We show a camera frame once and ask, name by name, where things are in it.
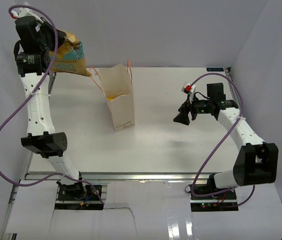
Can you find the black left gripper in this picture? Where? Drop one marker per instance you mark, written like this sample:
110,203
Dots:
44,25

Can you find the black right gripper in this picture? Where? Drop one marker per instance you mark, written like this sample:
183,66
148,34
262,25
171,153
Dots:
183,117

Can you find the yellow chips bag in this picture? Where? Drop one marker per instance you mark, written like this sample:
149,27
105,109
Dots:
70,57

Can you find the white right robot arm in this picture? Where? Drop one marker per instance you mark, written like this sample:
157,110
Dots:
256,162

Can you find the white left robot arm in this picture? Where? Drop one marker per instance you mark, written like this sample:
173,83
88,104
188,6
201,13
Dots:
40,50

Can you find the white paper bag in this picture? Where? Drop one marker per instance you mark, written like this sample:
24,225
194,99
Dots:
118,80

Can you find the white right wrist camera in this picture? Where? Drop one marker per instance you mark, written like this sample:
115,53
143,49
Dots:
189,89

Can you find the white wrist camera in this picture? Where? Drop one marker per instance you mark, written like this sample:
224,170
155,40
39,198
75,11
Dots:
24,10
189,89

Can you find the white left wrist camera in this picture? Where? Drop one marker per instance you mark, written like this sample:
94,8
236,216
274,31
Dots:
24,10

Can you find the aluminium table edge rail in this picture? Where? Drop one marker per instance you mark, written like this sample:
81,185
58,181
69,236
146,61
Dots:
233,89

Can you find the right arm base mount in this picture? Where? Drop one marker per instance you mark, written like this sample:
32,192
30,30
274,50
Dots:
216,203

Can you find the front aluminium rail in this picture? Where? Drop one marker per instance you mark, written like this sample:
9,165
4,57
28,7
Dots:
130,176

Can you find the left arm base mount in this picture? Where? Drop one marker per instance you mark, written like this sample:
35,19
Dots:
86,200

